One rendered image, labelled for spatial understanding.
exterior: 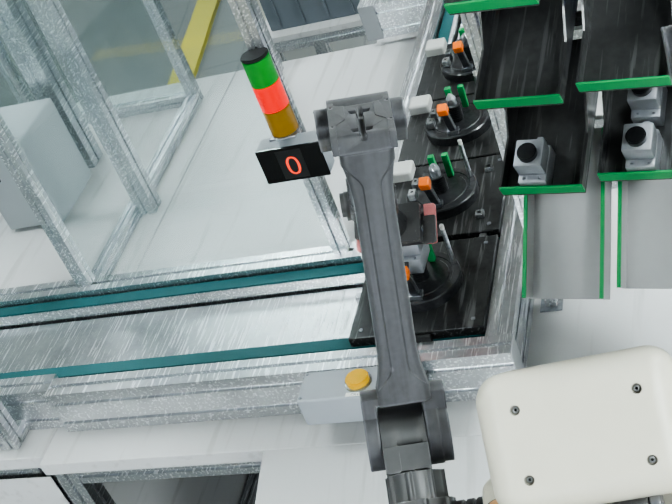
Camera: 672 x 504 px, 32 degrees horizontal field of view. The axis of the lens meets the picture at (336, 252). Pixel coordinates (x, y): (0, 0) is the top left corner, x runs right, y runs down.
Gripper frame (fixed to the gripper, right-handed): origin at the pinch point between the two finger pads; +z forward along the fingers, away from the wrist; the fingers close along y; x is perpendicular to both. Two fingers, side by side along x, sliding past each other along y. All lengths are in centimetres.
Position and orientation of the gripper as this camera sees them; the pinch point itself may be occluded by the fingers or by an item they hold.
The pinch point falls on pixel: (407, 235)
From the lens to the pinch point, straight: 201.9
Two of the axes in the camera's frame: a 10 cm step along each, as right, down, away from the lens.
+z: 3.8, 2.0, 9.1
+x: 0.3, 9.7, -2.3
